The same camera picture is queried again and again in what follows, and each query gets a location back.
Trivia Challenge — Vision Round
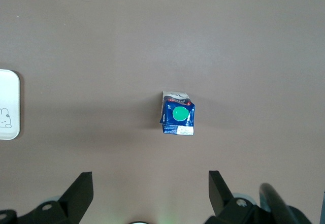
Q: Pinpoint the blue milk carton green cap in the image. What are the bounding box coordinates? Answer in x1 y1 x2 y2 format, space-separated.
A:
159 90 196 136

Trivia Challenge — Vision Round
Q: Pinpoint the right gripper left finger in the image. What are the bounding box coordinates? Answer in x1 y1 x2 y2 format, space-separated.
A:
15 172 94 224

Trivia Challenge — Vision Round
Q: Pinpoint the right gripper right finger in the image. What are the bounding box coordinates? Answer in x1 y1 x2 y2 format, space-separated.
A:
205 170 270 224

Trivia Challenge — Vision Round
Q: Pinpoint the cream rabbit print tray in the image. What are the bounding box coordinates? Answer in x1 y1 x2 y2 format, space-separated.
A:
0 69 21 141

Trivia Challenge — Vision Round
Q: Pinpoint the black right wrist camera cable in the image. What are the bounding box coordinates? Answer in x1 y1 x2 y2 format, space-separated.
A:
258 182 302 224

